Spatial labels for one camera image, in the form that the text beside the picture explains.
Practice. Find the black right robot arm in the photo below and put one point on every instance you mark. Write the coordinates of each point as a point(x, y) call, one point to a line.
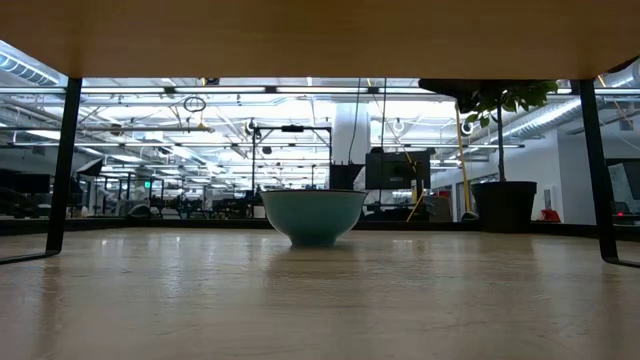
point(625, 66)

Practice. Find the green potted tree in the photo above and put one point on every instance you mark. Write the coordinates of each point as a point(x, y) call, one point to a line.
point(505, 95)

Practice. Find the dark wall screen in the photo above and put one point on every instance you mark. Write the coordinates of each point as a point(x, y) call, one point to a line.
point(631, 175)

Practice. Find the teal ceramic bowl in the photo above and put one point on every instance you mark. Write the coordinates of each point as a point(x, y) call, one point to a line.
point(313, 215)

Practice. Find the black plant pot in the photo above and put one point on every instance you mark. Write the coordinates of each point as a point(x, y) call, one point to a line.
point(504, 205)

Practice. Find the yellow upright pole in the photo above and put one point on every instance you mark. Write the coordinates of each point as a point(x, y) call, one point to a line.
point(462, 165)

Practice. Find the black metal shelf leg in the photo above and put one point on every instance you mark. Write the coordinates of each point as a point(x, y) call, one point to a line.
point(595, 175)
point(62, 150)

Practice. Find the wooden overhead shelf board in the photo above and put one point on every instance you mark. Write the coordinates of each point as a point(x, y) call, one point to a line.
point(320, 35)

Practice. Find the red object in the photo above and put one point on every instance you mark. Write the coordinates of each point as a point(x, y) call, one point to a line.
point(550, 216)

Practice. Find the black metal frame stand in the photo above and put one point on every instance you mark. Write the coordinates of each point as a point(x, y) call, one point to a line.
point(292, 128)

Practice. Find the yellow slanted stick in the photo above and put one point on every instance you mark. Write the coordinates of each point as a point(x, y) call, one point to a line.
point(415, 205)

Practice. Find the black box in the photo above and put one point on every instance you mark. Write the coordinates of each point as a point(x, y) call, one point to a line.
point(342, 177)

